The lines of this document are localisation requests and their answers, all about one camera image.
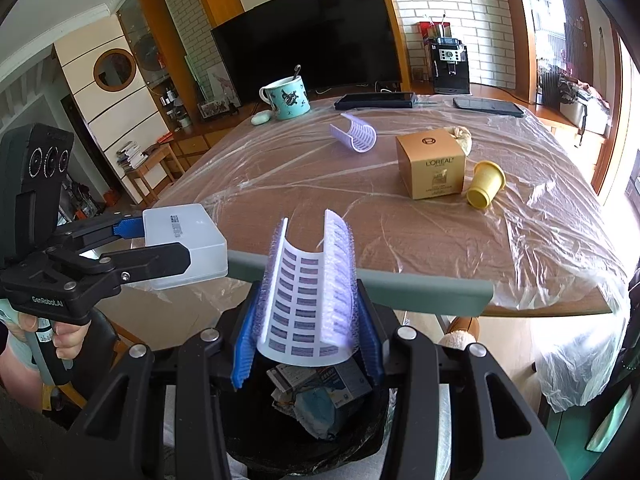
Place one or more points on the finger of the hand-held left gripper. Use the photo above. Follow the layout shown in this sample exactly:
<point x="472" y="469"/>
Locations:
<point x="95" y="230"/>
<point x="145" y="262"/>

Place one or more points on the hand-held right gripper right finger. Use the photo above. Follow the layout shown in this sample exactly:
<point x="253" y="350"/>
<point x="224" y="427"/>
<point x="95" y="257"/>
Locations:
<point x="372" y="345"/>

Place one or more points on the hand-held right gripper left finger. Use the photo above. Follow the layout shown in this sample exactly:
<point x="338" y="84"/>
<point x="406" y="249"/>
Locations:
<point x="245" y="355"/>

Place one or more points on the white plastic box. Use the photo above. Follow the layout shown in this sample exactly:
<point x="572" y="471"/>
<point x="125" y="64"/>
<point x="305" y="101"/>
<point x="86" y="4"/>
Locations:
<point x="190" y="240"/>

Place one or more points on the black trash bin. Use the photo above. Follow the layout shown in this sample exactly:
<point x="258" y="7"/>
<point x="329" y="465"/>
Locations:
<point x="360" y="440"/>

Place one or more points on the person's left hand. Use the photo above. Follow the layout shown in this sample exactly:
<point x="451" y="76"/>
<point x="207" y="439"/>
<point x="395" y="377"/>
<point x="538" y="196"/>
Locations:
<point x="70" y="340"/>

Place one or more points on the blue white carton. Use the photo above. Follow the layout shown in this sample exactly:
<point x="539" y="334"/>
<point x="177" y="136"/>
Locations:
<point x="347" y="382"/>

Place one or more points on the crumpled paper packet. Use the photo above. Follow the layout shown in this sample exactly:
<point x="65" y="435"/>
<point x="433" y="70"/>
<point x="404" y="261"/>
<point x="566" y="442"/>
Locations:
<point x="282" y="385"/>

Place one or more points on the stack of books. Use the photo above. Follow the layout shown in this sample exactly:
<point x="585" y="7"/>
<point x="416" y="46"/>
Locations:
<point x="131" y="155"/>

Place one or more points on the blue face mask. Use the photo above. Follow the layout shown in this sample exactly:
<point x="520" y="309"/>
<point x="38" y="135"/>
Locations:
<point x="315" y="410"/>

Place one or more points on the small wooden side table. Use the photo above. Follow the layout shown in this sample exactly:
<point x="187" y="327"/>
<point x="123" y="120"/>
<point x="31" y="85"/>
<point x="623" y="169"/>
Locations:
<point x="150" y="160"/>

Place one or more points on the wooden tv cabinet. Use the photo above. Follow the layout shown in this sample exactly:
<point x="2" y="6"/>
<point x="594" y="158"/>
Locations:
<point x="195" y="140"/>

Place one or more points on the round wooden mirror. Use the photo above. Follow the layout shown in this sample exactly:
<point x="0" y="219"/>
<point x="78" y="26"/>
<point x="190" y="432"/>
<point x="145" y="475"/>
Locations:
<point x="115" y="70"/>

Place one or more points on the clear plastic table cover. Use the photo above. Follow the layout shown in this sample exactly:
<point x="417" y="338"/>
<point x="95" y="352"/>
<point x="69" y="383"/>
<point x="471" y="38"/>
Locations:
<point x="310" y="180"/>

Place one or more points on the glass display cabinet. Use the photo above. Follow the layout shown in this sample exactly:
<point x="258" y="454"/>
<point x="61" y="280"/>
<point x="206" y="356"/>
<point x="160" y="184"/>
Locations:
<point x="150" y="50"/>

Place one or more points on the gold cardboard box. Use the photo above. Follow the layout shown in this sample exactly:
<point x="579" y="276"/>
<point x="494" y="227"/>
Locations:
<point x="430" y="170"/>

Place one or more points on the white earbuds case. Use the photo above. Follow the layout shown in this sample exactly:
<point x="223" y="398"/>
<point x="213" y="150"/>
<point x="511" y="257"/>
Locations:
<point x="261" y="118"/>

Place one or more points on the yellow plastic cup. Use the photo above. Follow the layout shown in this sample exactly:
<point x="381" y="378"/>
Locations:
<point x="482" y="187"/>

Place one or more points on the giraffe picture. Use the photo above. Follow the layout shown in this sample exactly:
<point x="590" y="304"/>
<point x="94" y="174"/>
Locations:
<point x="222" y="82"/>

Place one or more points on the turquoise butterfly mug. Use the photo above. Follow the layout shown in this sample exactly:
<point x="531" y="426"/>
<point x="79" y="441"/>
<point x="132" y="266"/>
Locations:
<point x="290" y="100"/>

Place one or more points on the beige crumpled paper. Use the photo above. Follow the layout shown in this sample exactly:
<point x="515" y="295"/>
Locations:
<point x="462" y="137"/>

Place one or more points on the metal spoon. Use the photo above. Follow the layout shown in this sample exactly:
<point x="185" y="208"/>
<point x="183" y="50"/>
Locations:
<point x="297" y="72"/>

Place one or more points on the black tablet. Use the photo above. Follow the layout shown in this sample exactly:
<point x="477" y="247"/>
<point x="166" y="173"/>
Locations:
<point x="375" y="101"/>

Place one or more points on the black phone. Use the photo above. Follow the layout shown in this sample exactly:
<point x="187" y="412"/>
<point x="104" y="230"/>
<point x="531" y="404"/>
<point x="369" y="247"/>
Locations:
<point x="487" y="106"/>

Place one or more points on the black television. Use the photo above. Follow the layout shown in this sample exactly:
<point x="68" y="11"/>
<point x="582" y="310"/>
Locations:
<point x="310" y="45"/>

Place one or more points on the black coffee machine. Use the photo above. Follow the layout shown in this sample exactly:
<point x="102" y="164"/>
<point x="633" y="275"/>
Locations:
<point x="450" y="67"/>

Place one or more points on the grey bag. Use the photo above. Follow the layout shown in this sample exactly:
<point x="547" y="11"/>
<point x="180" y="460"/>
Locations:
<point x="585" y="110"/>

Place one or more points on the floral picture frame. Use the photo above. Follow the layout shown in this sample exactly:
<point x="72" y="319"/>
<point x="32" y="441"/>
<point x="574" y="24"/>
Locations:
<point x="215" y="109"/>

